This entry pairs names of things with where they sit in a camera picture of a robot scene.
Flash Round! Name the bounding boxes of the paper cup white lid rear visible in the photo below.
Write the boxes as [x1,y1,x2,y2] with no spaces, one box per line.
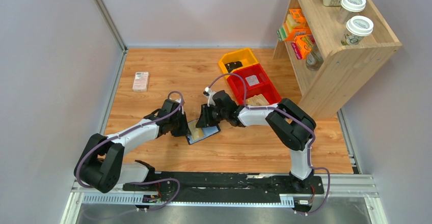
[337,0,366,24]

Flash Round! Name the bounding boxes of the grey card in bin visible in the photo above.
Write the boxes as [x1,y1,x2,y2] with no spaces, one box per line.
[245,75,260,87]

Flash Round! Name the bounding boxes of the paper cup white lid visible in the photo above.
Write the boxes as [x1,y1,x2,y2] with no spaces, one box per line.
[341,15,374,45]
[337,0,366,24]

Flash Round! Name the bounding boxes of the aluminium rail frame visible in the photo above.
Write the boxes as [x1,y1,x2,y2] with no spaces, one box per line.
[61,172,388,223]

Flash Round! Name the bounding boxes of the navy blue card holder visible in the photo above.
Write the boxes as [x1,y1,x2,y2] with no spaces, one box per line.
[186,119,221,145]

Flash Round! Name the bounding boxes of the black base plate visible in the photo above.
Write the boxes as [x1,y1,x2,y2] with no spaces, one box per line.
[122,172,326,204]

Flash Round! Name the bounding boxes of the orange snack box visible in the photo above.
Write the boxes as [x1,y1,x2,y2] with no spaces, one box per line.
[291,34,315,60]

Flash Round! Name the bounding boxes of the yellow plastic bin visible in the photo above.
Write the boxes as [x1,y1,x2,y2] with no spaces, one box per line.
[218,48,259,74]

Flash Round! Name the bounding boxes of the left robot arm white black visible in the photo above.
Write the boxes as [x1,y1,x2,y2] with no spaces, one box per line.
[74,99,190,193]

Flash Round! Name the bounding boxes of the white red small box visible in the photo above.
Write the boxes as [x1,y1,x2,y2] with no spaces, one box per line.
[132,72,149,92]

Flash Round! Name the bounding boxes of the wooden shelf unit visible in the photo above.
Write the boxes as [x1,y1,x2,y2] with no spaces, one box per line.
[273,0,402,120]

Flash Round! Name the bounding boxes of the gold credit cards in bin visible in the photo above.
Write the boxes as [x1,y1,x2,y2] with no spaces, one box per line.
[246,94,270,106]

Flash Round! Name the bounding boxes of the red plastic bin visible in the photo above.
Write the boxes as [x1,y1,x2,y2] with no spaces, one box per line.
[232,83,281,105]
[227,64,271,100]

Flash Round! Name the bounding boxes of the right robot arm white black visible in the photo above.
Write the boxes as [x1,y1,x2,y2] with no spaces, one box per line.
[196,88,316,181]

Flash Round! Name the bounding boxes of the paper cup white lid front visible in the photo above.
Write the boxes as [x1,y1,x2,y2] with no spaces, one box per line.
[341,15,374,45]

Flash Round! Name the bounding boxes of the black item in yellow bin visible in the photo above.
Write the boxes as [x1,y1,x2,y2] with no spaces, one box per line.
[225,61,243,73]

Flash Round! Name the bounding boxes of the glass bottle on shelf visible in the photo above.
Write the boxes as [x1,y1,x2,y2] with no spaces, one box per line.
[306,44,323,71]

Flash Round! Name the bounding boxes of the red plastic bin middle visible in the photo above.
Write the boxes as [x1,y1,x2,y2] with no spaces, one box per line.
[227,64,271,100]

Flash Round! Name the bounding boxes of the red plastic bin front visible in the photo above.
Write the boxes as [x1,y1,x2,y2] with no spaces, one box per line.
[232,83,281,105]

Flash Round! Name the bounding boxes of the green orange boxes on shelf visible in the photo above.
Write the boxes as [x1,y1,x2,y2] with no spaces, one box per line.
[277,9,311,41]

